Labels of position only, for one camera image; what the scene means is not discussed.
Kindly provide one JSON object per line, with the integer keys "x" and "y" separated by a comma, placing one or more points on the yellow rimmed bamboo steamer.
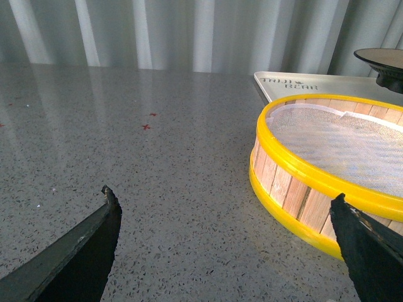
{"x": 299, "y": 194}

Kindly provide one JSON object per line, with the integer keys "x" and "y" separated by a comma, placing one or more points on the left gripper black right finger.
{"x": 372, "y": 252}

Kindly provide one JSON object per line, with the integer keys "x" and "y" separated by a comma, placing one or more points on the grey white curtain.
{"x": 236, "y": 37}

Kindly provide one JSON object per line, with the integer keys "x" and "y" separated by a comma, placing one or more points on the beige plate black rim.
{"x": 387, "y": 62}

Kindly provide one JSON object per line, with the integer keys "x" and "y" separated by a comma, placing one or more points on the white mesh steamer liner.
{"x": 358, "y": 148}

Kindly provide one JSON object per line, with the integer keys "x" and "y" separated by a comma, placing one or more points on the cream bear serving tray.
{"x": 276, "y": 85}

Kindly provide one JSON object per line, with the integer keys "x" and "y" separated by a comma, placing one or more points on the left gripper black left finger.
{"x": 76, "y": 266}

